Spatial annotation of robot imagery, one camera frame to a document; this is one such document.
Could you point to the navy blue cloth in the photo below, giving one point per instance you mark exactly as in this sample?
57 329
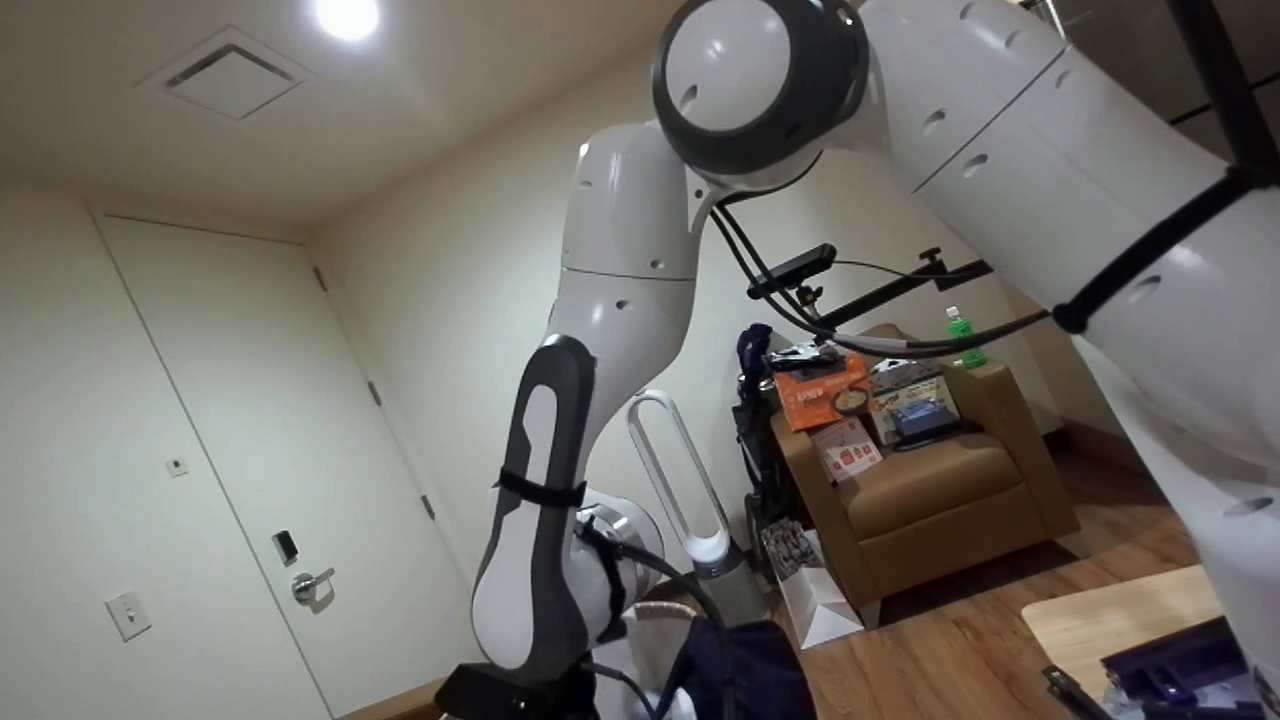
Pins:
745 675

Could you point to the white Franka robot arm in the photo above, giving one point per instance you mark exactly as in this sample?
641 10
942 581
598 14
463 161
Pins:
986 107

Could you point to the white paper bag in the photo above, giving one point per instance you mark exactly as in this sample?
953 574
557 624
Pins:
821 604

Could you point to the blue round object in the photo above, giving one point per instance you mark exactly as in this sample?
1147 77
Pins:
756 354

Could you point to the black upright case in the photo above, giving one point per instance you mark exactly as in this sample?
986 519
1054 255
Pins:
761 463

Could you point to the orange package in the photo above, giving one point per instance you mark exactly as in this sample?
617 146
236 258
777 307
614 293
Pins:
807 398

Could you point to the bladeless tower fan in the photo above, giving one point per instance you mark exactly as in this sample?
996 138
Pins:
727 574

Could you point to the red and white box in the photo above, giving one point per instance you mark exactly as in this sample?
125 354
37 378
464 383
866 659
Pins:
849 456

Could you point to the dark door hinge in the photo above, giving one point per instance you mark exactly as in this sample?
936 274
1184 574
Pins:
372 393
429 510

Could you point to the printed cardboard box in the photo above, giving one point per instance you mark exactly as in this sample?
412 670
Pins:
916 409

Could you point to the green plastic bottle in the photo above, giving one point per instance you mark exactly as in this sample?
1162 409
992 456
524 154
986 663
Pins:
961 320

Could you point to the brown armchair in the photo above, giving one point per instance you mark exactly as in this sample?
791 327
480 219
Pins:
947 514

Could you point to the white room door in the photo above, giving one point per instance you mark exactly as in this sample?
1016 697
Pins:
255 441

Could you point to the black door lock reader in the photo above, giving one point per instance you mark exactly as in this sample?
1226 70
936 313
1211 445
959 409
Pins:
285 547

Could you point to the round ceiling light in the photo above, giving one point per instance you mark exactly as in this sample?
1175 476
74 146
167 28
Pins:
347 16

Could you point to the square ceiling vent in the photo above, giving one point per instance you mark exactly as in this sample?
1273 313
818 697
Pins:
228 77

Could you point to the light wooden board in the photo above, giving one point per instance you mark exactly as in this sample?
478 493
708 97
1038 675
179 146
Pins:
1115 604

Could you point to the black stereo camera bar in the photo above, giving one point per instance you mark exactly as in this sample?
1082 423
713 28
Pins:
791 270

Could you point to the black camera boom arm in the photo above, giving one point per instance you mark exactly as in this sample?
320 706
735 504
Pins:
920 274

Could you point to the small white wall sensor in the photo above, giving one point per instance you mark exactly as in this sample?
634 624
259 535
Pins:
179 466

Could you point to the white wall light switch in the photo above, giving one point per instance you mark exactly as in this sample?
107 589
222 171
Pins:
130 619

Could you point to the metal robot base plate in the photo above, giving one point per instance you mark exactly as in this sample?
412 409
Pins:
1180 675

